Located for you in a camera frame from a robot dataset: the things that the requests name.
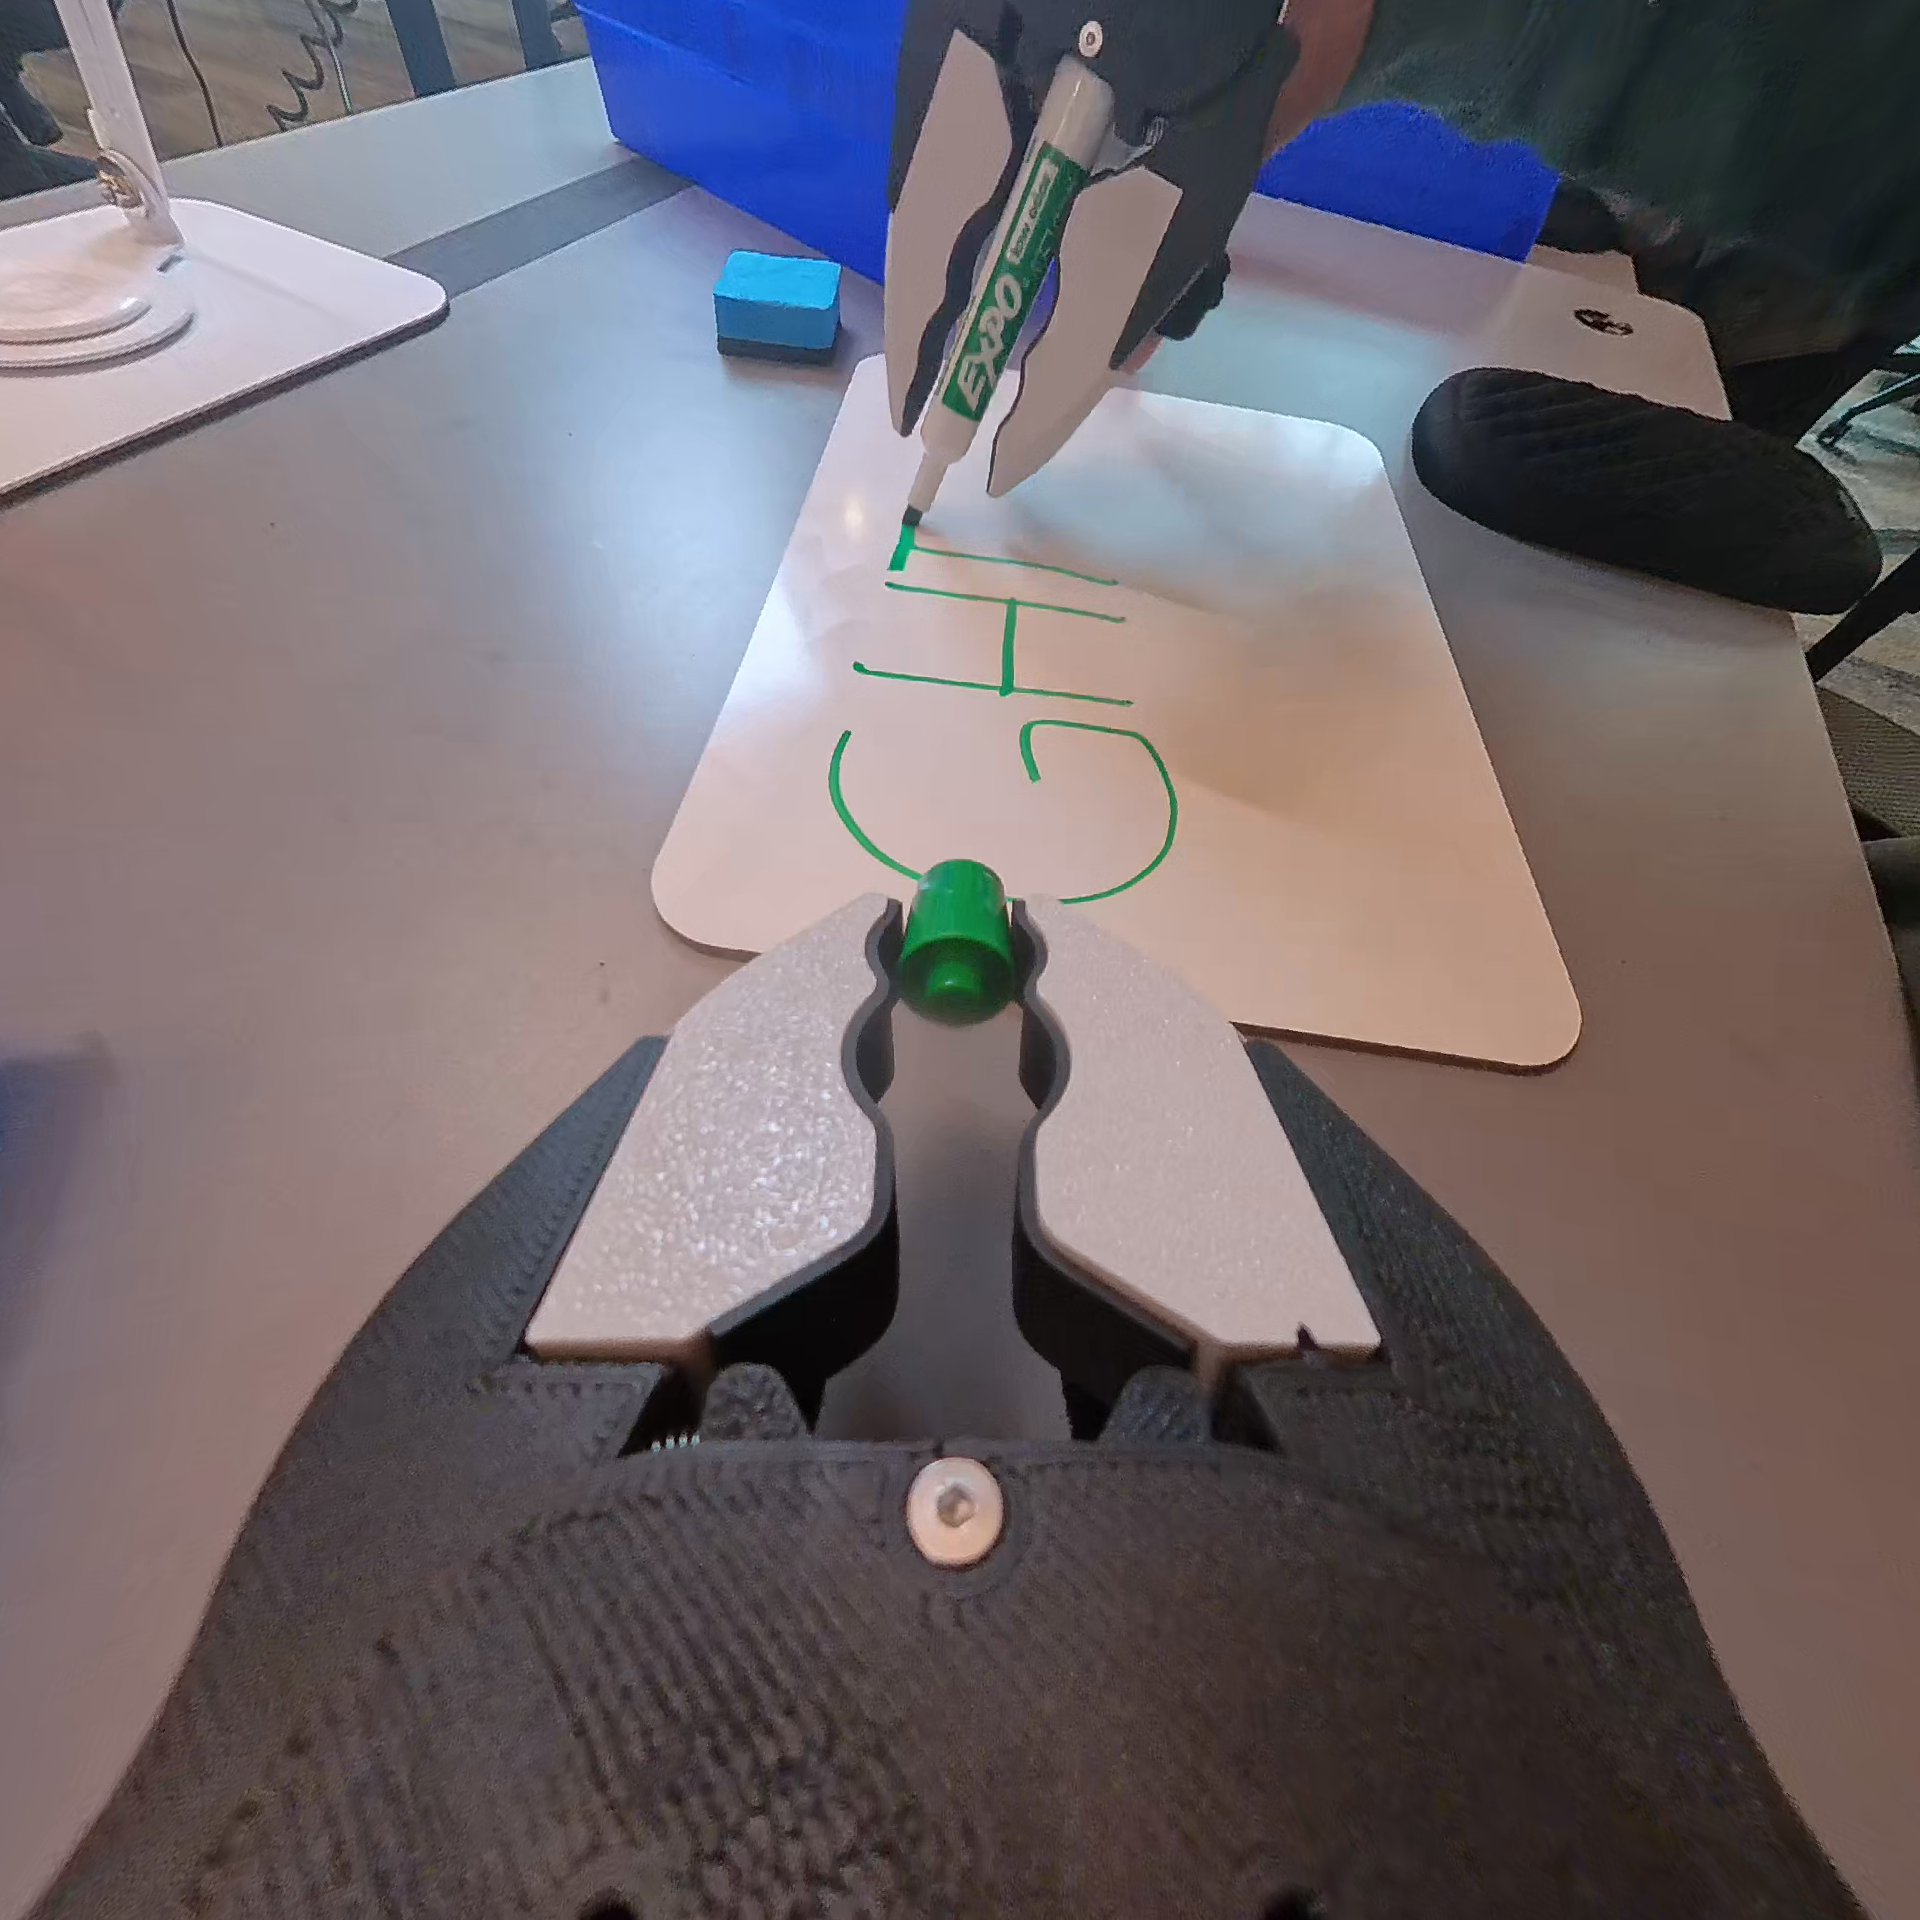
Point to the blue whiteboard eraser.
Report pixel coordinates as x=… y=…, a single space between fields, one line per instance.
x=776 y=301

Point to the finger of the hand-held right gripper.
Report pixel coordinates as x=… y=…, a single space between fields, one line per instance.
x=1104 y=287
x=948 y=211

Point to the blue plastic bin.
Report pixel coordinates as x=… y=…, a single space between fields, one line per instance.
x=1411 y=181
x=751 y=106

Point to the green marker cap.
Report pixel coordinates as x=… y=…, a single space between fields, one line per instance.
x=959 y=948

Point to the green dry-erase marker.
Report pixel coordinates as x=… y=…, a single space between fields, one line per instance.
x=1007 y=287

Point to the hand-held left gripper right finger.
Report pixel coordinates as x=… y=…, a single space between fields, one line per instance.
x=1200 y=1172

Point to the white whiteboard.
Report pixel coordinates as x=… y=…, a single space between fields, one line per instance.
x=1293 y=691

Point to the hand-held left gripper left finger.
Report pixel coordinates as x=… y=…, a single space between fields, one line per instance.
x=720 y=1172

